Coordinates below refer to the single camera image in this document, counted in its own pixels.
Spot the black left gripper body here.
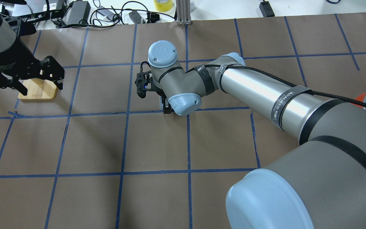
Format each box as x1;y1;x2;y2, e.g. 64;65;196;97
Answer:
0;48;65;80

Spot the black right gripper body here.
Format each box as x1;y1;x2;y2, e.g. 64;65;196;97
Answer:
147;73;167;105

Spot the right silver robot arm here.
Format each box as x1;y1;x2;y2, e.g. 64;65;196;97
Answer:
148;40;366;229

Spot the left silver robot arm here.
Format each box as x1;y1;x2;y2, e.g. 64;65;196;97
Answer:
0;14;65;96

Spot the wooden cup rack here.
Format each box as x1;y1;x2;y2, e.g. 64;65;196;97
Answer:
2;73;58;100

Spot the black laptop power brick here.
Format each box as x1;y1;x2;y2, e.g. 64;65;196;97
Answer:
66;0;91;24

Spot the yellow tape roll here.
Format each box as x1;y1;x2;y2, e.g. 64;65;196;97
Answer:
153;0;173;12

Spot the black power adapter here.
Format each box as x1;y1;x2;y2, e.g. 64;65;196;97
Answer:
259;0;275;17

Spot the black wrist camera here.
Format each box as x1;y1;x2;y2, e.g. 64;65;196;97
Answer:
134;61;152;99

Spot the aluminium frame post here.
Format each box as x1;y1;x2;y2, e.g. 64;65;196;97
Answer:
176;0;192;26

